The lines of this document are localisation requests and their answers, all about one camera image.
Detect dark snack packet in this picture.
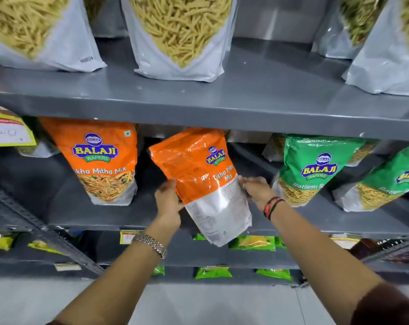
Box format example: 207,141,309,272
348,238,409,265

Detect clear snack packet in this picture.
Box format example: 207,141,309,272
262,133,286,163
16,116,60,159

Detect silver wristwatch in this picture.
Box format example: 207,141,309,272
132,233,168,260

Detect person's right forearm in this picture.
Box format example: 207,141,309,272
264,199,386,325

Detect small yellow shelf label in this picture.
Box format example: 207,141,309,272
119,230,143,245
329,233,363,250

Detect small white shelf label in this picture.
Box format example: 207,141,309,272
54,262,82,272

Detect person's left forearm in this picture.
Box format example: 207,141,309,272
54,223,180,325

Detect brown sleeve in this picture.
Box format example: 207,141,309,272
349,282,409,325

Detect orange snack packet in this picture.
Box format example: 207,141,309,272
40,117,139,206
148,128,253,248

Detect grey metal shelf rack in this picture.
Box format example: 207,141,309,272
0,0,409,286

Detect yellow price tag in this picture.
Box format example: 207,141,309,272
0,109,37,148

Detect person's left hand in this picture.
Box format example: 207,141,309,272
154,179,185,231

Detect person's right hand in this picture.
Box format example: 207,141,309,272
237,176,277,211

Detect red and black wristband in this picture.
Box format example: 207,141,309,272
263,196,286,221

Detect white packet of yellow sticks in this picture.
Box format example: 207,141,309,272
311,0,391,60
0,0,107,73
121,0,239,83
341,0,409,97

